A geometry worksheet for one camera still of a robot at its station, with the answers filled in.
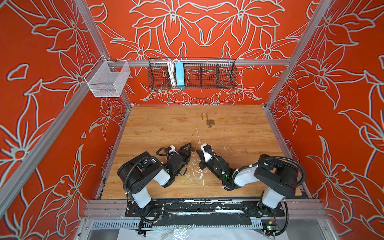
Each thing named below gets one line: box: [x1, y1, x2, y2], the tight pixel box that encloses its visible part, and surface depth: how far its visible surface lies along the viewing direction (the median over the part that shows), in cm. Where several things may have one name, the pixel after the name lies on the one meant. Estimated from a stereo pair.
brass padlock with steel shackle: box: [201, 112, 215, 125], surface depth 112 cm
